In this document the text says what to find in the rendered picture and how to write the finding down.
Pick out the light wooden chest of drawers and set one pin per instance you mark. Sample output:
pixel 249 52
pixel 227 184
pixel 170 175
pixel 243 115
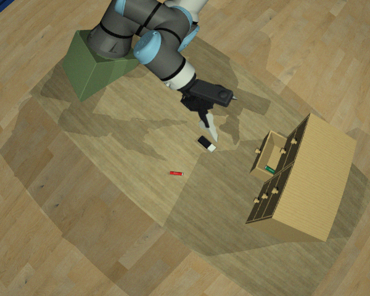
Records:
pixel 311 197

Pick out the green aa battery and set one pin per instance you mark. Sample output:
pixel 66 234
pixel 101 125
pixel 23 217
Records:
pixel 269 169

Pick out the brown wooden drawer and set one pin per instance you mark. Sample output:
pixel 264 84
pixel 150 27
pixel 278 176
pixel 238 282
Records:
pixel 269 154
pixel 296 143
pixel 258 202
pixel 277 191
pixel 266 198
pixel 284 151

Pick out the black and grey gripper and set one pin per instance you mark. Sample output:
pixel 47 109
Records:
pixel 201 106

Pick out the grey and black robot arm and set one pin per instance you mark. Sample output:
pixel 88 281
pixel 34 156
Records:
pixel 176 21

